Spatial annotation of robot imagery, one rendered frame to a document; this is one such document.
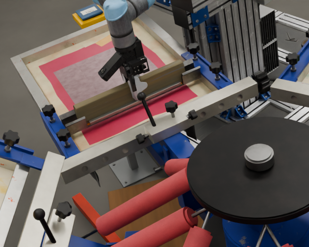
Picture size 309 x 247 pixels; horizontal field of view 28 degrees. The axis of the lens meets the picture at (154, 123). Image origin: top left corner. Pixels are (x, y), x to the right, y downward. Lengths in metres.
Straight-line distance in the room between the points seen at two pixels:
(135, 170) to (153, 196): 1.88
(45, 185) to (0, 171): 0.17
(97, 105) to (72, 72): 0.40
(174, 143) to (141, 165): 1.54
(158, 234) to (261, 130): 0.32
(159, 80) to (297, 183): 0.97
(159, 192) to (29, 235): 0.33
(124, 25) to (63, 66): 0.60
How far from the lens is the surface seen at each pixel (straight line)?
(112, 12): 1.91
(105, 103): 2.07
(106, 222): 1.53
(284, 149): 1.33
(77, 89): 2.32
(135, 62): 2.02
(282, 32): 3.84
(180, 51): 2.32
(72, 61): 2.50
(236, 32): 2.97
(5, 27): 5.17
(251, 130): 1.38
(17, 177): 1.70
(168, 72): 2.11
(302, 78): 2.14
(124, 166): 3.37
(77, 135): 2.09
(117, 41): 1.97
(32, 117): 3.97
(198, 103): 1.95
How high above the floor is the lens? 2.21
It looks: 38 degrees down
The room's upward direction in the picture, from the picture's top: 14 degrees counter-clockwise
